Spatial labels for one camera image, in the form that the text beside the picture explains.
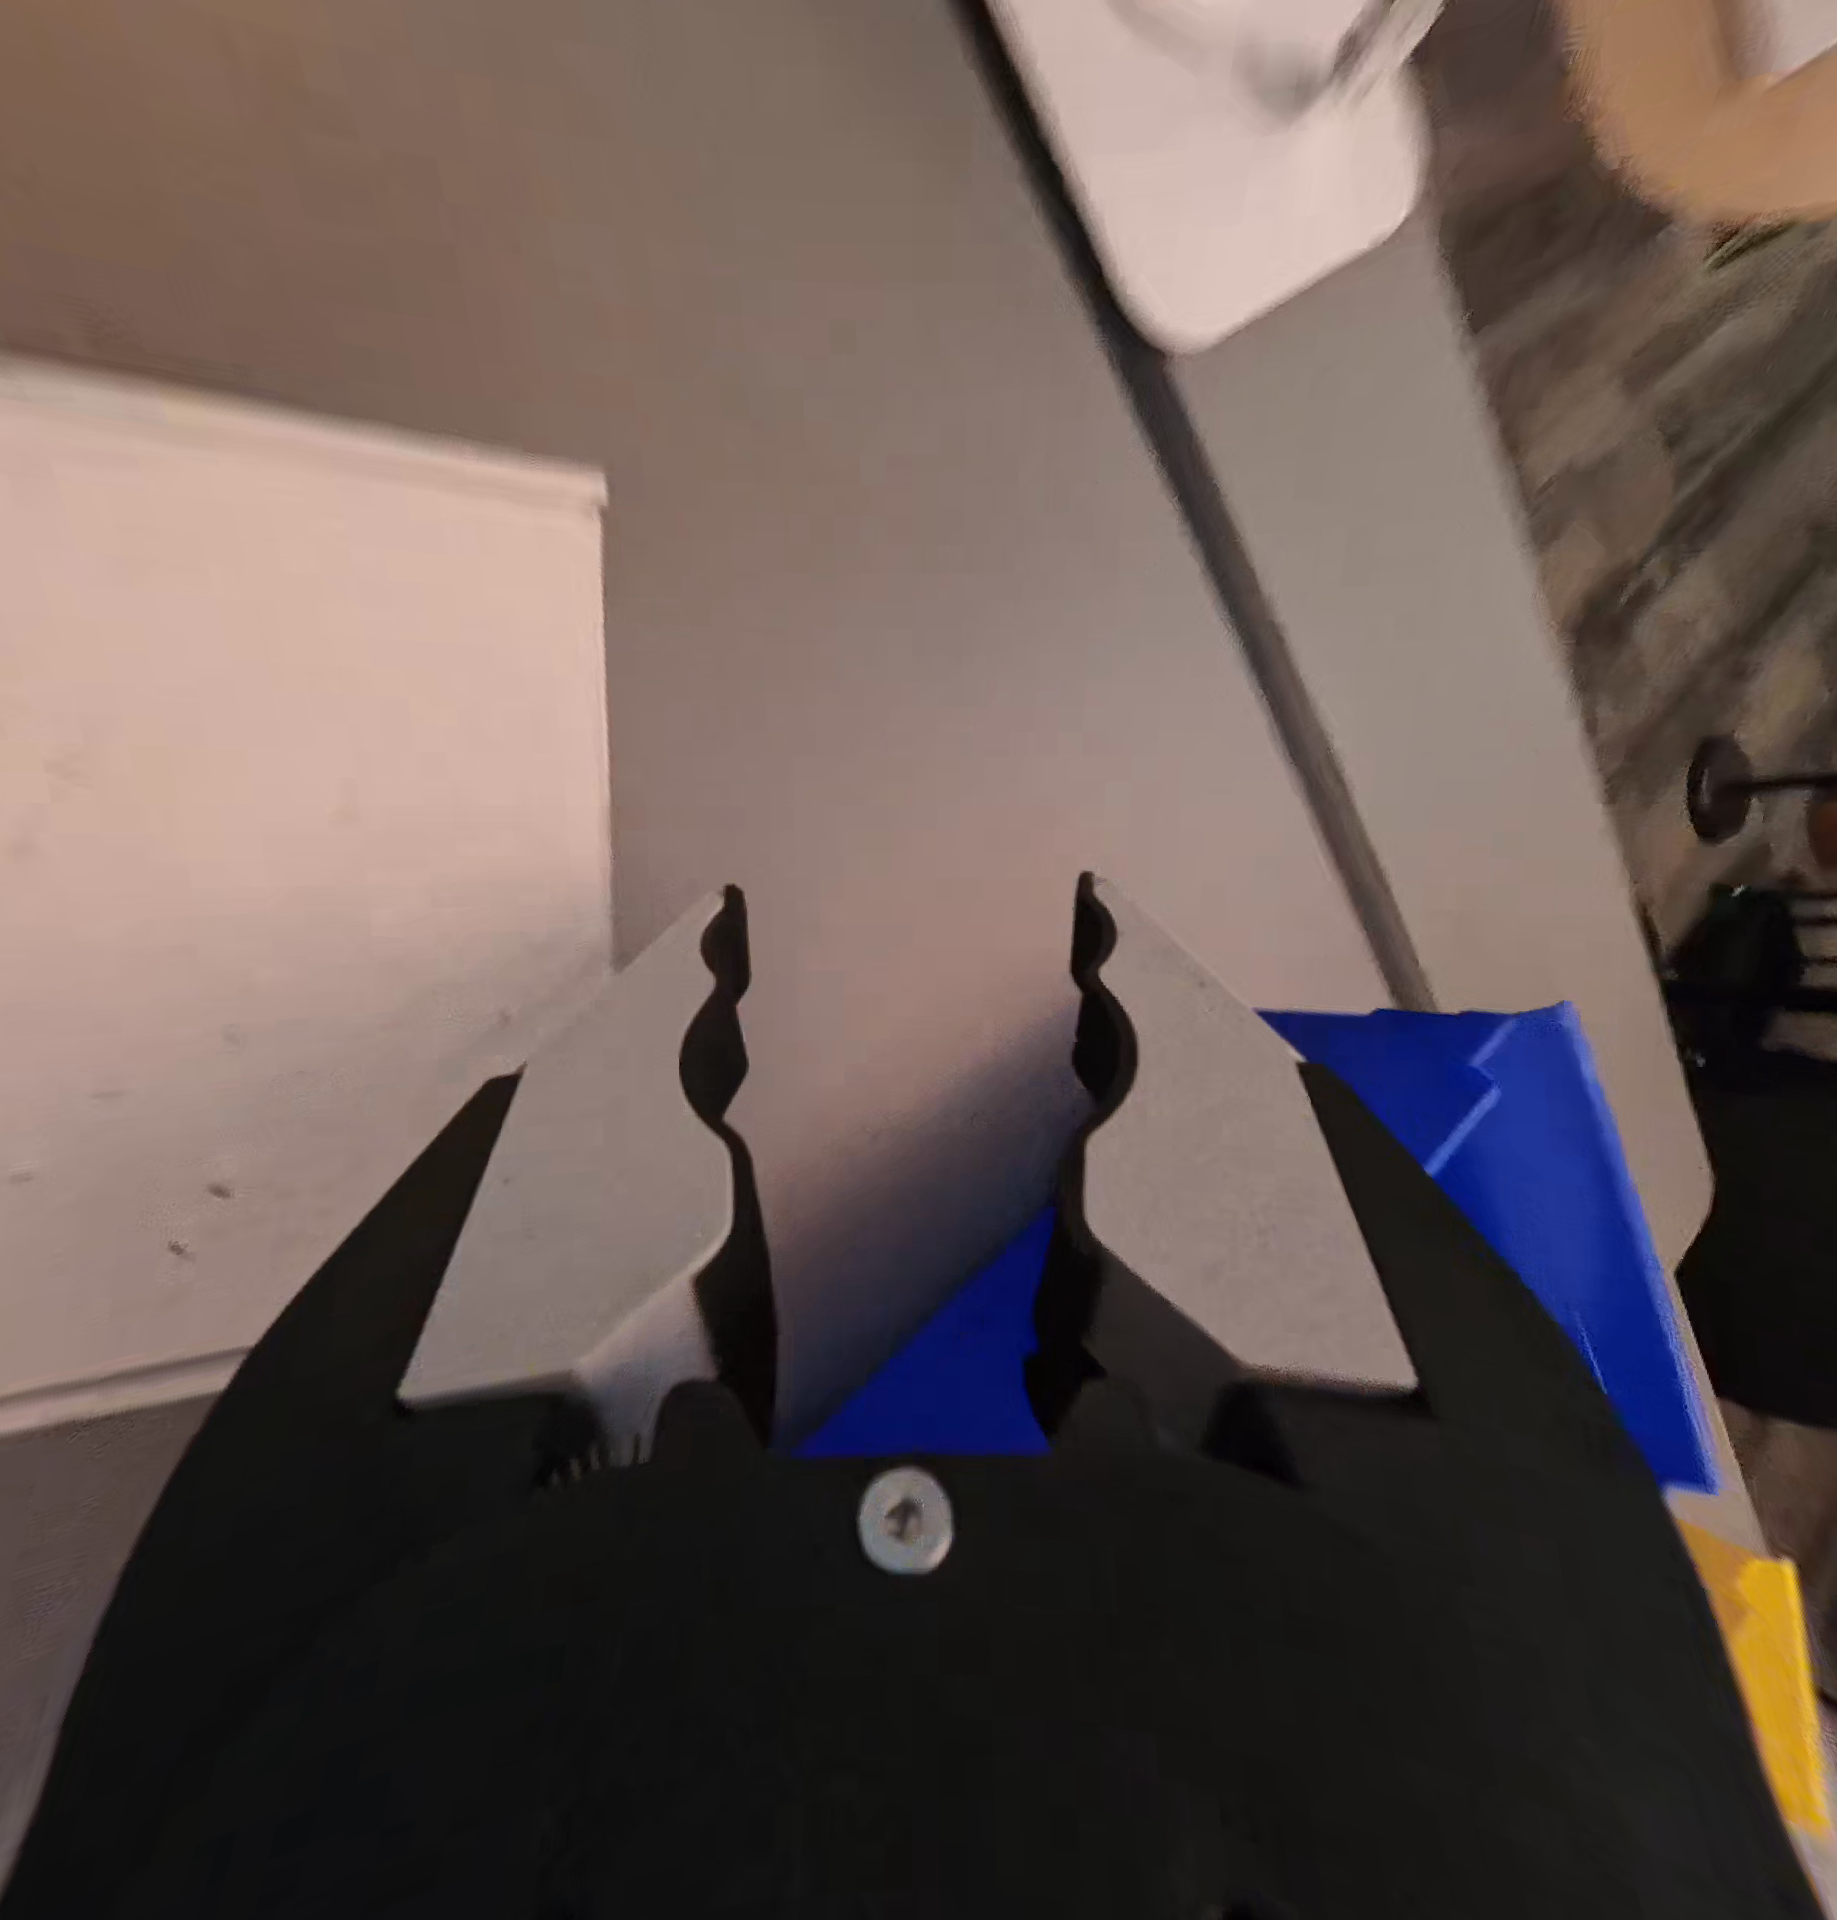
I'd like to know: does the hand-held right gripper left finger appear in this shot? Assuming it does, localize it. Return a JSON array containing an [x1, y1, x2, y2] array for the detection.
[[396, 885, 783, 1466]]

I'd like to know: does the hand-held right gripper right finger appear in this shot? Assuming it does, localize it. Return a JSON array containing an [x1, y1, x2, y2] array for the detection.
[[1029, 870, 1423, 1449]]

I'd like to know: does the white cardboard box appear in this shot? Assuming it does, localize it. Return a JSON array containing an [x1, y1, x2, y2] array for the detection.
[[0, 350, 616, 1445]]

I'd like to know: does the blue plastic bin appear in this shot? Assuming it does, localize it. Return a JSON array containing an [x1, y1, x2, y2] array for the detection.
[[790, 999, 1723, 1496]]

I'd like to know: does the dark furniture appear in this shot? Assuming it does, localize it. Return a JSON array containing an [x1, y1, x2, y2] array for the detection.
[[1644, 882, 1837, 1419]]

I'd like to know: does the black round-ended rod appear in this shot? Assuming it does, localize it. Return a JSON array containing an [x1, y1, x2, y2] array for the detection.
[[1685, 732, 1837, 845]]

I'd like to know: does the yellow plastic piece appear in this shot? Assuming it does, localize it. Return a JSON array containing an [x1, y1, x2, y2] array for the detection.
[[1673, 1518, 1837, 1846]]

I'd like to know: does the tan wooden furniture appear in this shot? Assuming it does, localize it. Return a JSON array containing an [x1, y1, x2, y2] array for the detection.
[[1560, 0, 1837, 231]]

